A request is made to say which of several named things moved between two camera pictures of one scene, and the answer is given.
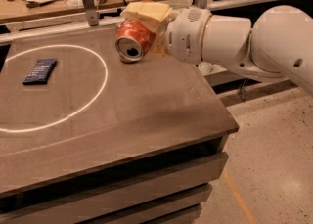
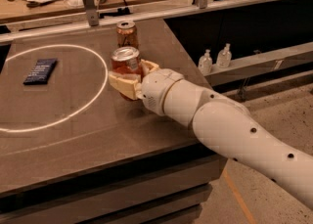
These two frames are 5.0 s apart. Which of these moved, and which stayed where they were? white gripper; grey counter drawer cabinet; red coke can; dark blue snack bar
Moved: red coke can; white gripper
Stayed: grey counter drawer cabinet; dark blue snack bar
